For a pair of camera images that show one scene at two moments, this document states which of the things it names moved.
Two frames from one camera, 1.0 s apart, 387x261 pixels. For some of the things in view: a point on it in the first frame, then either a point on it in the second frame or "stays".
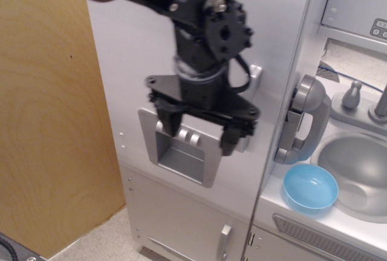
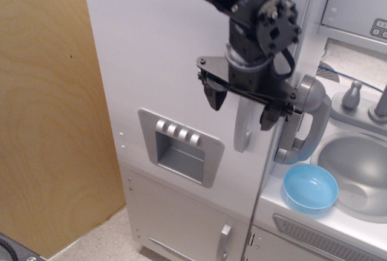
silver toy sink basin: x=358 y=162 stays
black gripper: x=208 y=98 → x=259 y=82
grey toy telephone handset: x=308 y=95 stays
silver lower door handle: x=222 y=242 stays
